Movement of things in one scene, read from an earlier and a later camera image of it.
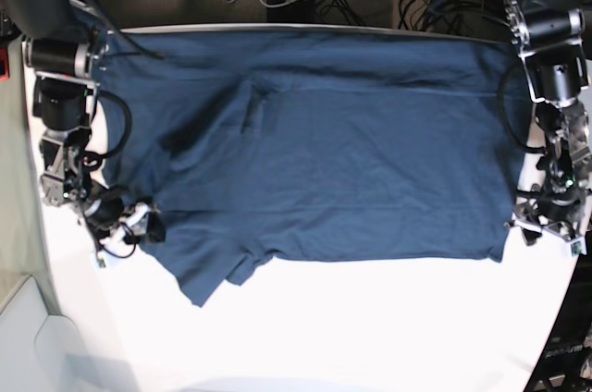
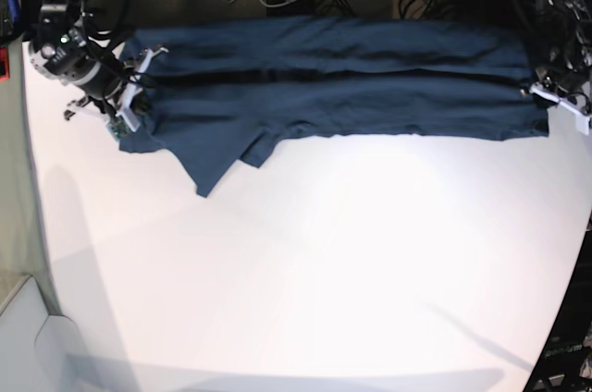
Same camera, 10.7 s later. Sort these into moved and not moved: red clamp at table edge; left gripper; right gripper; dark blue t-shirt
Moved: dark blue t-shirt; left gripper; right gripper
Not moved: red clamp at table edge
